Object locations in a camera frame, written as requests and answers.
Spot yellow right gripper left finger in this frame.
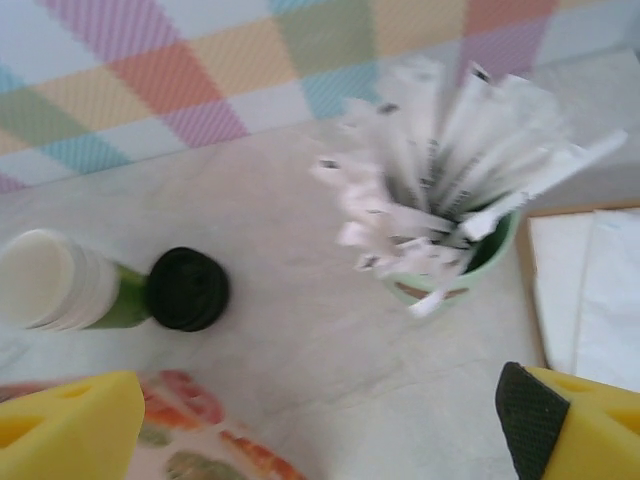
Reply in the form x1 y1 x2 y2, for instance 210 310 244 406
0 370 146 480

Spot black cup lid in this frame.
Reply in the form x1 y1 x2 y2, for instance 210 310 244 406
146 247 231 333

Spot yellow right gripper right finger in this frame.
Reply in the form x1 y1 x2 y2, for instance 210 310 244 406
494 362 640 480

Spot white napkins on tray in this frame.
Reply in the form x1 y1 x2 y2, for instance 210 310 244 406
514 199 640 371

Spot donut print paper bag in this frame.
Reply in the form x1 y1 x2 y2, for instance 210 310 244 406
0 368 311 480

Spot white paper napkin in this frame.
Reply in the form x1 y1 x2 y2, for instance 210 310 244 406
574 208 640 389

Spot mint green holder cup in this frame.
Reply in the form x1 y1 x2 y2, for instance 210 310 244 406
382 207 524 311

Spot white sugar stick packet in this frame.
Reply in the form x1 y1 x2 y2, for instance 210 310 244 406
449 74 571 211
439 59 501 201
309 99 401 211
459 128 629 241

